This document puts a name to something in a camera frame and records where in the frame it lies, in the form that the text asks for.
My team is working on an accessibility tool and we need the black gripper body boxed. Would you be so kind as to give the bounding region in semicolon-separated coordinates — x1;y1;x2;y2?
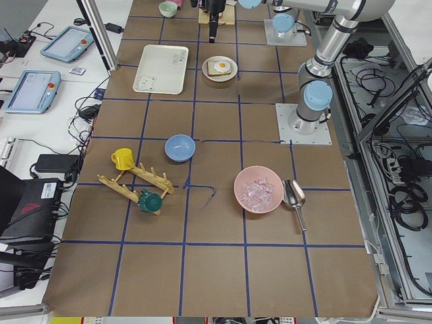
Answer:
205;0;225;20

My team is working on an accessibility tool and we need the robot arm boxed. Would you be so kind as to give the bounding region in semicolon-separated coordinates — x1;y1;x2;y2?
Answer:
272;1;300;38
268;0;394;136

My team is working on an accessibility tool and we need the cream round plate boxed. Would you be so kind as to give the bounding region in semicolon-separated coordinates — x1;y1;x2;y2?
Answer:
202;56;238;82

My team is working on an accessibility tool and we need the bread slice under egg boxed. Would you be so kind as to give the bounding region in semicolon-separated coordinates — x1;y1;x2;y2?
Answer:
207;60;232;76

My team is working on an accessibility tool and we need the wooden cutting board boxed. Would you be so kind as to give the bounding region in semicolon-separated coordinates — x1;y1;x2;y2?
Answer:
198;5;235;26

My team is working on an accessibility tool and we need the pink cloth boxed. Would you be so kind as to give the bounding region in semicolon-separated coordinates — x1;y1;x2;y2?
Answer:
172;0;183;9

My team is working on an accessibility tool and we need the fried egg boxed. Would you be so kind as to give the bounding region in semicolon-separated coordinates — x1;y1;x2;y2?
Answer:
213;60;231;74

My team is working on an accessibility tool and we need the light green bowl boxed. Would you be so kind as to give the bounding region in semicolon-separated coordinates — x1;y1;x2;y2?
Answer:
159;1;178;18

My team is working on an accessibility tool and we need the cream bear tray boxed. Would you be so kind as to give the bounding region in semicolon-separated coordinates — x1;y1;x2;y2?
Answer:
132;45;189;95

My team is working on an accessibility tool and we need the small power brick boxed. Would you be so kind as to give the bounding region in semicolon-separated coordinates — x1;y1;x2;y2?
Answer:
105;23;124;34

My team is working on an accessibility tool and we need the blue bowl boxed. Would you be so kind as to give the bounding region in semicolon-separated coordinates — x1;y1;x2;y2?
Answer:
165;134;196;162

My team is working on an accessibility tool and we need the small card pack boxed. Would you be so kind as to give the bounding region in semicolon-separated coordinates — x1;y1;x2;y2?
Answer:
69;67;86;76

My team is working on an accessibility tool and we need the far teach pendant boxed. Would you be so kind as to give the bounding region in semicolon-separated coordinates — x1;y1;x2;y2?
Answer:
40;26;94;62

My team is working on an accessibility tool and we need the teach pendant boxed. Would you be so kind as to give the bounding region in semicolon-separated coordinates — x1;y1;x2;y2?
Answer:
4;70;61;114
40;26;94;62

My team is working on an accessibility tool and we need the yellow mug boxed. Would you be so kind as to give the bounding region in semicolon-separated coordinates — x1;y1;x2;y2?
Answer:
111;148;136;171

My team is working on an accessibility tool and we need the wooden mug rack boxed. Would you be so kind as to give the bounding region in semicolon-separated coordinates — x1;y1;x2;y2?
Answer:
97;162;176;217

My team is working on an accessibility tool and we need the pink bowl with ice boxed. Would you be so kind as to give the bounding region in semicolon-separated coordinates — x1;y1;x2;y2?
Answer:
234;165;284;213

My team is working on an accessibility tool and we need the metal scoop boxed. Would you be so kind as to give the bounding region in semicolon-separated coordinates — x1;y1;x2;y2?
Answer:
283;179;307;232

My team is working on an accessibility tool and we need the dark green mug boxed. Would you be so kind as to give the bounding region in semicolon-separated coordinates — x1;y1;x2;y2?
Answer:
138;189;163;213

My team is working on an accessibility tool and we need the near teach pendant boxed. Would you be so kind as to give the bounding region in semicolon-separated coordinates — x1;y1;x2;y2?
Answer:
4;70;61;114

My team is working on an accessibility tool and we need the black power adapter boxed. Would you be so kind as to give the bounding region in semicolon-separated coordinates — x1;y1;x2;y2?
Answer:
29;154;79;182

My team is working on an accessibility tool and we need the black computer box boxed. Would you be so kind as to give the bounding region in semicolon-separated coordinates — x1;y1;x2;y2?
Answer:
1;167;63;290

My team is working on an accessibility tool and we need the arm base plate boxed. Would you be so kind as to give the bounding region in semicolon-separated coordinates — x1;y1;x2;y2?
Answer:
275;103;332;145
264;20;307;47

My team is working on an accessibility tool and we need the aluminium frame post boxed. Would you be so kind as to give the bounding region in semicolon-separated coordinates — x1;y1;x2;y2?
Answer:
76;0;118;72

